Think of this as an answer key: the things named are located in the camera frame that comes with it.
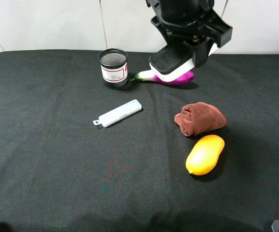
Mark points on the yellow toy mango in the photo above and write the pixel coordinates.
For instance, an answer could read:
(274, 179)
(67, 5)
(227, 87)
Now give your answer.
(205, 154)

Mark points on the purple toy eggplant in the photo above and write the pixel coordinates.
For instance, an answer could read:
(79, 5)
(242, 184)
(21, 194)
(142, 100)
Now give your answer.
(150, 76)

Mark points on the black and white board eraser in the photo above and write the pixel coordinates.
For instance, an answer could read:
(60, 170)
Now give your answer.
(172, 61)

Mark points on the black tablecloth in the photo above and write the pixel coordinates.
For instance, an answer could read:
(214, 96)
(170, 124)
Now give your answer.
(61, 173)

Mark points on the clear plastic case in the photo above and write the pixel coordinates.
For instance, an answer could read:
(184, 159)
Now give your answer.
(118, 114)

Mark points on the brown folded cloth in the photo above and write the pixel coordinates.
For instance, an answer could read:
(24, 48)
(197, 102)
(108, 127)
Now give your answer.
(199, 117)

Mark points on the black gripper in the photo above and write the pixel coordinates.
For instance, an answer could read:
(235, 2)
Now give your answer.
(188, 20)

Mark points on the black mesh pen holder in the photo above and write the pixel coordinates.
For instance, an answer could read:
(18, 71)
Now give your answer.
(114, 68)

